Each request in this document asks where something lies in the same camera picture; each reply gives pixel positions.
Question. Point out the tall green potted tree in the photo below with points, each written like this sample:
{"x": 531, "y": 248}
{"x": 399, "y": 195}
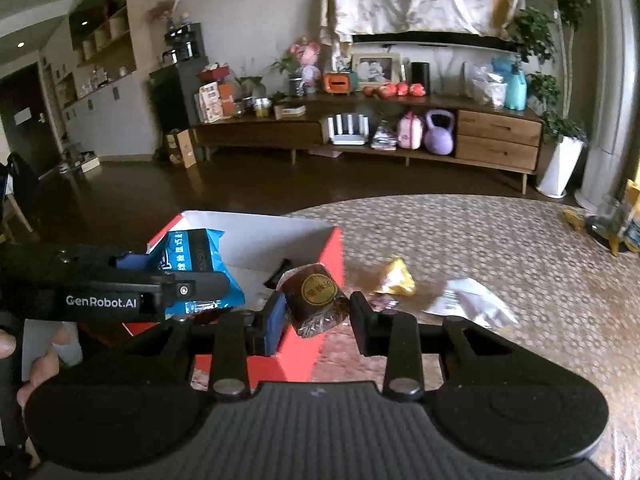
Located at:
{"x": 545, "y": 40}

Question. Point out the teal detergent bottle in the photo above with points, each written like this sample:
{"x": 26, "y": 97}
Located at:
{"x": 516, "y": 87}

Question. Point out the television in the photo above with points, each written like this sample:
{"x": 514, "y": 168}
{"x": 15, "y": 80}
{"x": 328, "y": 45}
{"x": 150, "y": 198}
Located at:
{"x": 425, "y": 40}

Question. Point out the white barcode wrapper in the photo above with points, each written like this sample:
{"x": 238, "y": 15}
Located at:
{"x": 470, "y": 300}

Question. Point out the tall yellow packet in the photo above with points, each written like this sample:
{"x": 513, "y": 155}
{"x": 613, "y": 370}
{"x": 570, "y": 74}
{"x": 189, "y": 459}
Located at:
{"x": 634, "y": 192}

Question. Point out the small pink candy wrapper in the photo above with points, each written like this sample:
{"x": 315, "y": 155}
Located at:
{"x": 384, "y": 304}

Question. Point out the small packet stack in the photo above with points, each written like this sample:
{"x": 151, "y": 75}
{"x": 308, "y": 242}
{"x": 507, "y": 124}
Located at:
{"x": 384, "y": 137}

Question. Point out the pink plush doll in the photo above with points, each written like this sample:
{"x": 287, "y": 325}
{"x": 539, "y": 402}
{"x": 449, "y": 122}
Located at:
{"x": 306, "y": 67}

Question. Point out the dark door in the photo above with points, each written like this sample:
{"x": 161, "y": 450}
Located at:
{"x": 25, "y": 110}

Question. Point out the pink bag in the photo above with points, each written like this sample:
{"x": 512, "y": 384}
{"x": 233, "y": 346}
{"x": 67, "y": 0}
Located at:
{"x": 410, "y": 132}

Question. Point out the purple kettlebell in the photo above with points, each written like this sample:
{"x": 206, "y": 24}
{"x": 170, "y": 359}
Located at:
{"x": 439, "y": 135}

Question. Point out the small yellow packet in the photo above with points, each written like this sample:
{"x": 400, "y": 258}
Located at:
{"x": 575, "y": 219}

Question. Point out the patterned tablecloth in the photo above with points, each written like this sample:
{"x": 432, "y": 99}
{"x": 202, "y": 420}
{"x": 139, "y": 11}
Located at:
{"x": 500, "y": 260}

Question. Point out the glass vase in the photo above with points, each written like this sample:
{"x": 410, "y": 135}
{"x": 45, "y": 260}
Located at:
{"x": 607, "y": 215}

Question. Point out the glass jar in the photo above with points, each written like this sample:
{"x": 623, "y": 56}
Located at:
{"x": 263, "y": 108}

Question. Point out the flat wooden box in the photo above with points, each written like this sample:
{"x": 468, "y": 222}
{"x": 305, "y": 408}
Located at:
{"x": 290, "y": 111}

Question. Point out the black cabinet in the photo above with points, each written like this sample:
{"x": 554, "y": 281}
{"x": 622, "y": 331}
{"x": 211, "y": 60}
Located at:
{"x": 175, "y": 105}

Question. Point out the clear plastic bag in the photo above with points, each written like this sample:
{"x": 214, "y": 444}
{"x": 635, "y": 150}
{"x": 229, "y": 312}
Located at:
{"x": 487, "y": 87}

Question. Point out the dark chair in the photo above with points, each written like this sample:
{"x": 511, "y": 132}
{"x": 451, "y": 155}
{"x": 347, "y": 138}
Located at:
{"x": 20, "y": 180}

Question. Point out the white router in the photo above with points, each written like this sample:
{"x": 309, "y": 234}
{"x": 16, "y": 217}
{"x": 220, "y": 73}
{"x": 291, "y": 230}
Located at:
{"x": 347, "y": 130}

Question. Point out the photo frame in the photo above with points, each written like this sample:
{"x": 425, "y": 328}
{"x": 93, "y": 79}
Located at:
{"x": 376, "y": 72}

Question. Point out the yellow snack packet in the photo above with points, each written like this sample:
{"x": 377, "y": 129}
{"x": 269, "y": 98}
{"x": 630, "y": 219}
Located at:
{"x": 397, "y": 280}

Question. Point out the orange and white box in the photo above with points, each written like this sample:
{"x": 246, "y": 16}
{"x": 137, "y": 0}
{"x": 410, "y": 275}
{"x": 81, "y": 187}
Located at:
{"x": 212, "y": 102}

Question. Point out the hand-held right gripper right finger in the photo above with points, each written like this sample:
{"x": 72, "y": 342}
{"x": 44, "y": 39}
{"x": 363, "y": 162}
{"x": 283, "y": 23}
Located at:
{"x": 359, "y": 325}

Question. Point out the small potted plant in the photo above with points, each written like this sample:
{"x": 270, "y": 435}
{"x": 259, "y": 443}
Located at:
{"x": 290, "y": 72}

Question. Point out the red cardboard box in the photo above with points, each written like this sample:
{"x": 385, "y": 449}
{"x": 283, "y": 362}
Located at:
{"x": 300, "y": 360}

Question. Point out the black speaker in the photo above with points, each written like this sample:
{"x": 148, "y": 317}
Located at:
{"x": 420, "y": 77}

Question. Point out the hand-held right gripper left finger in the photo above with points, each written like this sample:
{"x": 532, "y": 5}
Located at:
{"x": 277, "y": 325}

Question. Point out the white planter pot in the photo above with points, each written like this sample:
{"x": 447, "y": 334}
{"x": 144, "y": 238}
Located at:
{"x": 560, "y": 165}

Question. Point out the wooden TV cabinet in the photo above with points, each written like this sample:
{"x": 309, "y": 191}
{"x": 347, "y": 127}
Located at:
{"x": 500, "y": 135}

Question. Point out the wall shelf unit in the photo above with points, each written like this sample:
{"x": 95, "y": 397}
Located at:
{"x": 100, "y": 100}

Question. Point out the white tower air conditioner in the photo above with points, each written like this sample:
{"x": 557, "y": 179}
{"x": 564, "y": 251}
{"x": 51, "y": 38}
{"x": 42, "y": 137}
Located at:
{"x": 610, "y": 85}

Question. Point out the person's left hand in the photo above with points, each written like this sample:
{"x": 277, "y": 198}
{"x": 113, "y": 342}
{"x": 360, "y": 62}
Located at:
{"x": 42, "y": 367}

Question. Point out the black tray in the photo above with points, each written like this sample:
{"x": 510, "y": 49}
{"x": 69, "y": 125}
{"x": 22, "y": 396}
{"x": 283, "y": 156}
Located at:
{"x": 612, "y": 247}

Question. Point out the black coffee machine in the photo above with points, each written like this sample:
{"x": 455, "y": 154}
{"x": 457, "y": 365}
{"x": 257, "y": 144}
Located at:
{"x": 182, "y": 45}

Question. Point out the orange tissue box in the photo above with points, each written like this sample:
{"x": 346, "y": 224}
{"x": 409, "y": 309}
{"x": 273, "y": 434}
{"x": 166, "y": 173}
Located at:
{"x": 337, "y": 83}

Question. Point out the blue snack packet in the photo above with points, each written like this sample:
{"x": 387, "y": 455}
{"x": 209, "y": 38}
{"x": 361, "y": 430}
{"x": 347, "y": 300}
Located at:
{"x": 200, "y": 255}

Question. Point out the red basket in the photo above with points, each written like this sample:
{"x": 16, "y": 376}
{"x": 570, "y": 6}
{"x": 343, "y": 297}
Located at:
{"x": 214, "y": 74}

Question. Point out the brown cake packet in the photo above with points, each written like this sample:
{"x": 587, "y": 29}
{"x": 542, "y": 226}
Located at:
{"x": 312, "y": 295}

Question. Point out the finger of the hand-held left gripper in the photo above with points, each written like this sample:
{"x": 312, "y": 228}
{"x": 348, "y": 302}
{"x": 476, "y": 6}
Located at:
{"x": 200, "y": 285}
{"x": 132, "y": 261}

